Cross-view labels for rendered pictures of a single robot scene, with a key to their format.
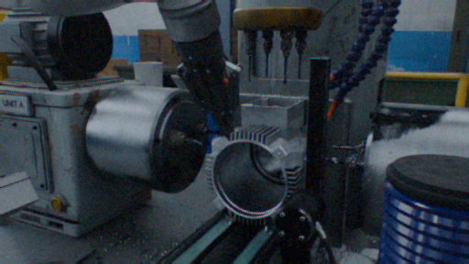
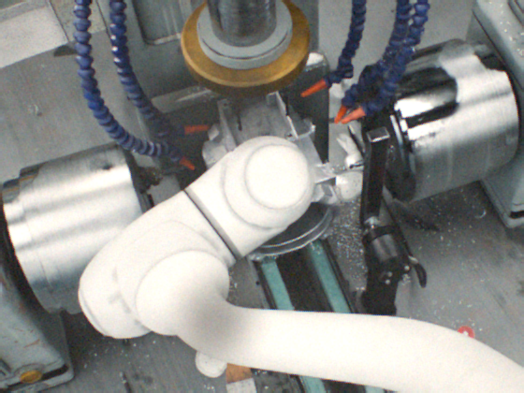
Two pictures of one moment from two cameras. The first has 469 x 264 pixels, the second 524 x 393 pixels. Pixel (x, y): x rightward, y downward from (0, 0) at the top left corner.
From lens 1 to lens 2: 0.96 m
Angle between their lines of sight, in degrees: 57
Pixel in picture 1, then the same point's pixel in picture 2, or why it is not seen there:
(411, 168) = not seen: outside the picture
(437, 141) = (465, 130)
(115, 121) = not seen: hidden behind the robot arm
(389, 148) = (430, 154)
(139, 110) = not seen: hidden behind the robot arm
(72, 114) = (12, 299)
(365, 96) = (312, 13)
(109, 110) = (65, 262)
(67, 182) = (35, 352)
